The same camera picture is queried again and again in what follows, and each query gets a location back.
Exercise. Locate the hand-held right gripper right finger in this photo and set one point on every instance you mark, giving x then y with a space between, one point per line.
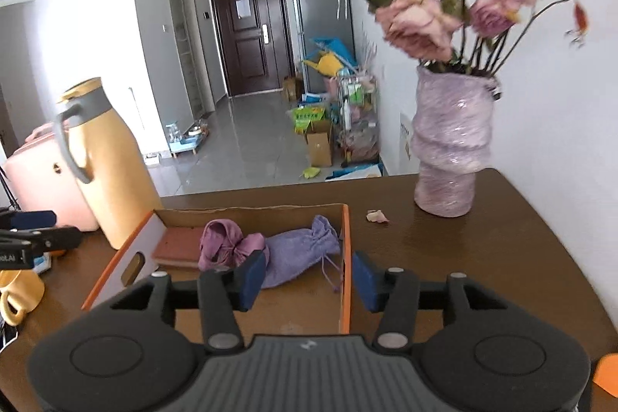
369 281

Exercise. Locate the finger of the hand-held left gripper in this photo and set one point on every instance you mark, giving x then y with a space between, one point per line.
29 220
58 238

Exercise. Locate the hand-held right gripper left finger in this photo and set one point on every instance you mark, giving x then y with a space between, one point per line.
251 279

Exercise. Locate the purple satin pouch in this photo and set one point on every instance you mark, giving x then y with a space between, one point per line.
224 243

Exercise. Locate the red cardboard box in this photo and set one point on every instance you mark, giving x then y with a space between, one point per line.
125 257

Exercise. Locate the white blue tissue pack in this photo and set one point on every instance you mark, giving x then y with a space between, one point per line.
43 263

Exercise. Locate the yellow mug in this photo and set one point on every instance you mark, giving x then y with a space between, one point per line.
21 291

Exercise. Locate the pink hard-shell suitcase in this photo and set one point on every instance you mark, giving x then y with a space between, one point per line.
43 185

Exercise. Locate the fallen rose petal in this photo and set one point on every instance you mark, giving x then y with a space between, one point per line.
376 217

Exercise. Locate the yellow thermos jug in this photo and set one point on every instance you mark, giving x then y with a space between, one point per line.
116 161

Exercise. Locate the blue paper sheet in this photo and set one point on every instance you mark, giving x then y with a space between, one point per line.
355 173

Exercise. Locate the blue pet feeder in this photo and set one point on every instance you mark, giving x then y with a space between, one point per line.
186 141

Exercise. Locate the pink ceramic vase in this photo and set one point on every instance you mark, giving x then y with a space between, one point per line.
451 141

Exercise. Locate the green printed box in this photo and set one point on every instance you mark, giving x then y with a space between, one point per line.
308 120

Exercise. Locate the small brown cardboard box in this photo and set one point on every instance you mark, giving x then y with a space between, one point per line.
292 88

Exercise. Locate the dark brown entrance door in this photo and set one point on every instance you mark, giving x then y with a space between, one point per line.
251 55

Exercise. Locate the blue yellow toy pile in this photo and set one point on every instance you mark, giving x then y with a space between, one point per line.
328 57

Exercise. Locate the glass interior door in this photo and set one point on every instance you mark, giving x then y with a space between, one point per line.
186 45

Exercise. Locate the orange black folded pouch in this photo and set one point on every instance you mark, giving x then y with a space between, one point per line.
607 376

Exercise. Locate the white paper notice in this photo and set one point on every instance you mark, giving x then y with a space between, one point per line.
243 8

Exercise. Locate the grey refrigerator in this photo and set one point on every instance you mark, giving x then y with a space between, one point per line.
321 6

